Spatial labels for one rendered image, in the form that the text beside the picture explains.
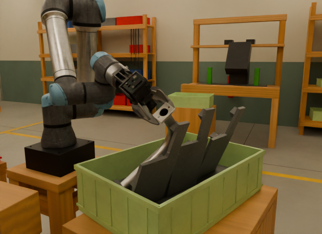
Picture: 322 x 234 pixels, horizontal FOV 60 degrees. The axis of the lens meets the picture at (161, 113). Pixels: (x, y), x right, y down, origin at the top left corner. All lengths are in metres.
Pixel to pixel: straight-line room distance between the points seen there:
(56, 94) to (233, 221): 0.71
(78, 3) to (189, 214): 0.85
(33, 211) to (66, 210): 0.24
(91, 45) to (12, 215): 0.68
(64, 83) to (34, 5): 7.91
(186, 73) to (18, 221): 5.55
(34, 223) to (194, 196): 0.53
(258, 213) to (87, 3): 1.00
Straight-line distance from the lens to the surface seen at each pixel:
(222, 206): 1.00
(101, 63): 0.94
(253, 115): 6.05
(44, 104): 1.27
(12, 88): 9.71
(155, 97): 0.83
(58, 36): 1.08
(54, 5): 1.15
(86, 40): 1.22
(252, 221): 1.04
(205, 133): 0.97
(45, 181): 1.22
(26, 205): 1.00
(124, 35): 6.94
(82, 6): 1.19
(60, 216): 1.23
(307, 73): 5.33
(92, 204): 1.00
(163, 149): 0.87
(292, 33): 5.93
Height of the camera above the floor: 1.32
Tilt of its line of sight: 11 degrees down
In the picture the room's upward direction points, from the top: straight up
